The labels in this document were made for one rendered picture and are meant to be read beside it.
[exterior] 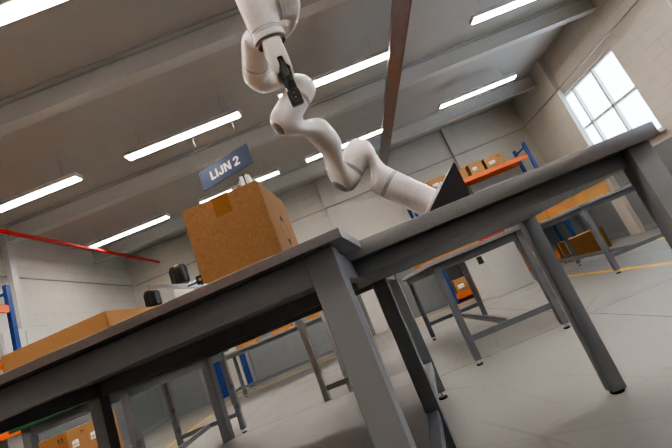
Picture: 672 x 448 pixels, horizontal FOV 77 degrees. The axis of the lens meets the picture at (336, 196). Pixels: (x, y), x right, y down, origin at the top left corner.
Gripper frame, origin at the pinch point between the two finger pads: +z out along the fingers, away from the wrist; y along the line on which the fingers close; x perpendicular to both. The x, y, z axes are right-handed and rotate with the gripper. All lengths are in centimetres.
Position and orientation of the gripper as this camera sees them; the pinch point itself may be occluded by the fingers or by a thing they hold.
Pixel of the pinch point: (295, 97)
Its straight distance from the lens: 112.1
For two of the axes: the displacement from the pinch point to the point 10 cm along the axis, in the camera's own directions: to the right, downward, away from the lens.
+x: 9.1, -4.0, 0.8
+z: 4.0, 9.2, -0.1
